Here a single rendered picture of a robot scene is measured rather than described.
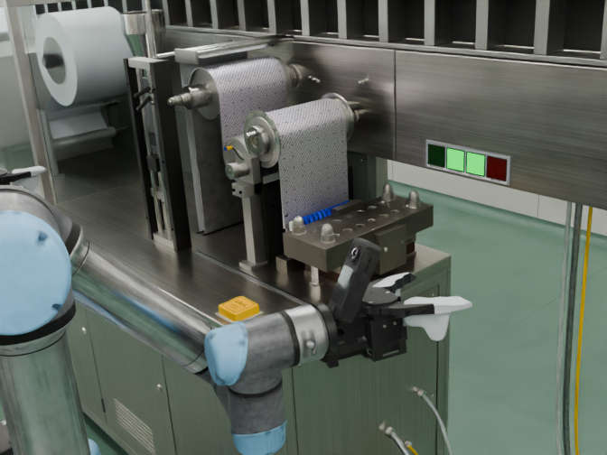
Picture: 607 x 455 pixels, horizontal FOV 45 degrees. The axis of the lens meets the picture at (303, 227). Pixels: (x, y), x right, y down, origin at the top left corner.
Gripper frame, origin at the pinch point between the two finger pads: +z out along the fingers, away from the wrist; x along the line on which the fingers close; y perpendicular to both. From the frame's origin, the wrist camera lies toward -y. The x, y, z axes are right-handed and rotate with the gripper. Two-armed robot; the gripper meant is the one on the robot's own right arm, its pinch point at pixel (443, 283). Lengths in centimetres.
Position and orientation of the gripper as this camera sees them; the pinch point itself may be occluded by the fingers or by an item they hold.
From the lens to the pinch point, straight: 107.6
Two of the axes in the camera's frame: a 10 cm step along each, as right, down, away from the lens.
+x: 3.8, 1.9, -9.1
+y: 1.1, 9.6, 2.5
